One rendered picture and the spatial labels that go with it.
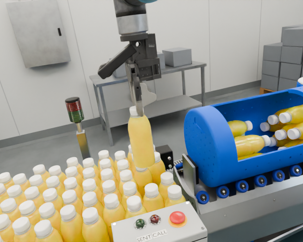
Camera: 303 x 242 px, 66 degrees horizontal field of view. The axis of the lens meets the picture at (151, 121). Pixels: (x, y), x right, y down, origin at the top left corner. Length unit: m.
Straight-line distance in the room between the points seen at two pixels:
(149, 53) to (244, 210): 0.64
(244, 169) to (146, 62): 0.46
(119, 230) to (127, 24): 0.48
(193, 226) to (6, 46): 3.62
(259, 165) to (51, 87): 3.45
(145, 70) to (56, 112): 3.46
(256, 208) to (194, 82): 3.77
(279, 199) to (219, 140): 0.38
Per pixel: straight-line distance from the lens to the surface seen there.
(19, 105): 4.02
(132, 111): 0.65
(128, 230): 0.59
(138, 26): 0.60
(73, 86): 3.92
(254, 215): 0.98
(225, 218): 0.92
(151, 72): 0.63
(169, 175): 0.75
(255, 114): 1.12
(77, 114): 1.07
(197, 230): 0.57
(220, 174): 0.78
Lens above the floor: 1.52
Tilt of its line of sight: 23 degrees down
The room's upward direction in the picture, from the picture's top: 7 degrees counter-clockwise
